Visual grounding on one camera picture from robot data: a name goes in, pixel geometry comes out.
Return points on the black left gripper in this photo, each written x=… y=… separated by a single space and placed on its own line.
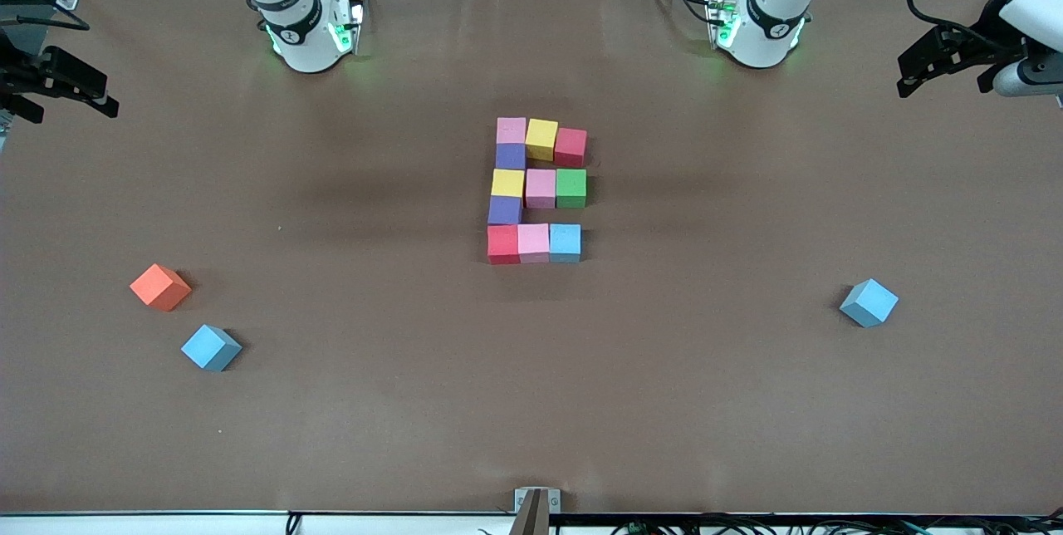
x=978 y=43

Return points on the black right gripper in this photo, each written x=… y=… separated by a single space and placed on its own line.
x=18 y=76

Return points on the red foam cube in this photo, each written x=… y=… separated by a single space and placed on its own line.
x=570 y=148
x=503 y=243

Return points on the green foam cube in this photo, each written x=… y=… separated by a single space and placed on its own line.
x=571 y=188

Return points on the yellow foam cube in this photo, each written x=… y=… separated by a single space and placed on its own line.
x=507 y=184
x=541 y=140

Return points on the blue foam cube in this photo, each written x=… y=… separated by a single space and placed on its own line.
x=565 y=242
x=211 y=347
x=869 y=302

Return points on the pink foam cube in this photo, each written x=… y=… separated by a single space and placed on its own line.
x=511 y=131
x=541 y=188
x=534 y=242

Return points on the purple foam cube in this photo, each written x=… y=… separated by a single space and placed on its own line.
x=511 y=157
x=504 y=210

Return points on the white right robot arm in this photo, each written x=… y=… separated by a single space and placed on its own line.
x=303 y=36

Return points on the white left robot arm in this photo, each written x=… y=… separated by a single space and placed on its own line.
x=772 y=28

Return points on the orange foam cube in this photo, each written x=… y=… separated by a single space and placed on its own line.
x=160 y=287

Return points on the brown table cover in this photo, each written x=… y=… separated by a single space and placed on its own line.
x=531 y=419

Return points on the grey metal bracket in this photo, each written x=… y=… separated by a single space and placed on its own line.
x=537 y=518

